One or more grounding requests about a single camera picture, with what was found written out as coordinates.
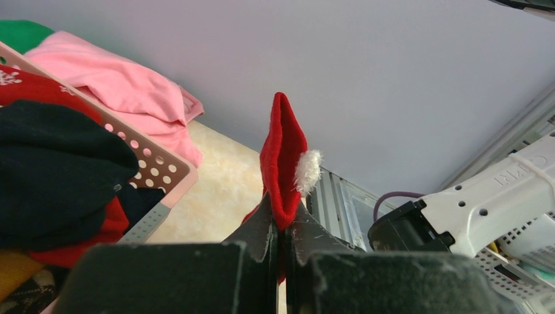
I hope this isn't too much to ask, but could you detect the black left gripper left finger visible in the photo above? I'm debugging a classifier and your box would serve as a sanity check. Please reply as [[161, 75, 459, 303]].
[[54, 195, 278, 313]]

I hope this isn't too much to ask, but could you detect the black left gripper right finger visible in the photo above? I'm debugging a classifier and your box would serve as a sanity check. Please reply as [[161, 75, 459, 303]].
[[285, 204, 514, 313]]

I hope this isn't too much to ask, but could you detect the black sock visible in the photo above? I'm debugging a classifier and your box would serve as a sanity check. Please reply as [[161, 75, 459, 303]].
[[1, 100, 165, 251]]

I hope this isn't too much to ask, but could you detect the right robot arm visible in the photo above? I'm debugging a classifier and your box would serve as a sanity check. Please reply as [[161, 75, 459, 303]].
[[367, 133, 554, 257]]

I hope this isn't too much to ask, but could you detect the pink perforated plastic basket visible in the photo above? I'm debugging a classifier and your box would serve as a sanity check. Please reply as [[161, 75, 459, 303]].
[[1, 45, 197, 244]]

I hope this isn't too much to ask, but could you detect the pink cloth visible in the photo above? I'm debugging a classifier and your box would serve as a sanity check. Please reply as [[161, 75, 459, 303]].
[[24, 31, 204, 167]]

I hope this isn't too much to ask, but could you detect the white perforated storage basket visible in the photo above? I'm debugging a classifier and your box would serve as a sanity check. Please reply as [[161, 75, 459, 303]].
[[474, 211, 554, 313]]

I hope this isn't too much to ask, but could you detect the plaid patterned sock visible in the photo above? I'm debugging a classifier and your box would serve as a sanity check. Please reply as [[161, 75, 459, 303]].
[[1, 269, 57, 314]]

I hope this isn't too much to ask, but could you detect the mustard yellow sock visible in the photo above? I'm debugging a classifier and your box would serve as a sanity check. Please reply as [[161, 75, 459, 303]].
[[1, 249, 45, 301]]

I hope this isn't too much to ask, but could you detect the red sock in basket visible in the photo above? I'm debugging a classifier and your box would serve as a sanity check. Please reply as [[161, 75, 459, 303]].
[[1, 65, 124, 268]]

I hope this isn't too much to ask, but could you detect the green cloth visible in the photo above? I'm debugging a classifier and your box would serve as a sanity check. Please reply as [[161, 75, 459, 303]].
[[1, 20, 55, 54]]

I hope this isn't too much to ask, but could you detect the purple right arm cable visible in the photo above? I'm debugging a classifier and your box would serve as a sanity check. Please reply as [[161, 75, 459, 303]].
[[372, 191, 426, 222]]

